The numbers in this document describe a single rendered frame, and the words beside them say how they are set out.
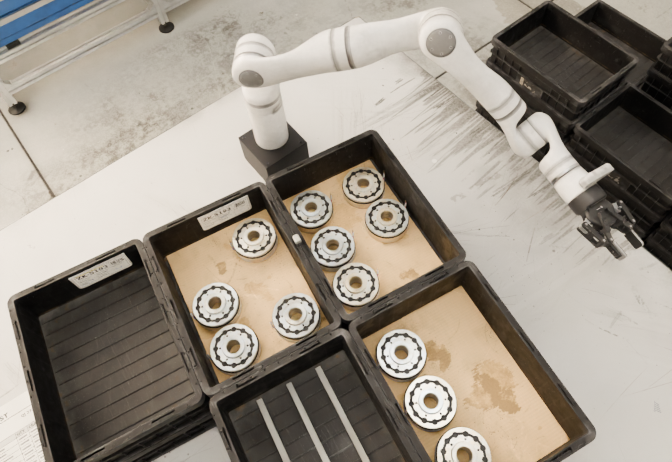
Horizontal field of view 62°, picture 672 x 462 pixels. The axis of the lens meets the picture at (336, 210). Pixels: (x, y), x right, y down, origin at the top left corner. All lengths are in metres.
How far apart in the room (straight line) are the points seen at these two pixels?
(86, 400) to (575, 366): 1.07
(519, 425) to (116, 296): 0.91
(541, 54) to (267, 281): 1.39
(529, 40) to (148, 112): 1.71
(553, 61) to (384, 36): 1.10
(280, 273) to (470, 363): 0.46
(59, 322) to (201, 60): 1.83
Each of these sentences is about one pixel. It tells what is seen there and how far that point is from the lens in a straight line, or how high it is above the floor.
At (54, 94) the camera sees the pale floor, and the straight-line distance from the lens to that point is 3.10.
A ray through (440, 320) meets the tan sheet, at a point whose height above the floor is 0.83.
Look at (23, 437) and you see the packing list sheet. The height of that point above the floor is 0.70.
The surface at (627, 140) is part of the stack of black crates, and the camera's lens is 2.23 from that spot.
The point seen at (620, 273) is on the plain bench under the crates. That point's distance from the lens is 1.56.
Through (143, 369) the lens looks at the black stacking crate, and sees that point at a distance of 1.31.
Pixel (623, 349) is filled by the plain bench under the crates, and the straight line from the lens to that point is 1.49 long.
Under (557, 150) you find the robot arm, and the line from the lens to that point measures 1.31.
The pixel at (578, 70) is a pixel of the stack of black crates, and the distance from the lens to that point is 2.23.
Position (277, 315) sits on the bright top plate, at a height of 0.86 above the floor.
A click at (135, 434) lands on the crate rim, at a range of 1.17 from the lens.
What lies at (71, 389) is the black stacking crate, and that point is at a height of 0.83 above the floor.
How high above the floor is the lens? 2.01
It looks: 60 degrees down
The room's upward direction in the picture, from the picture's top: 6 degrees counter-clockwise
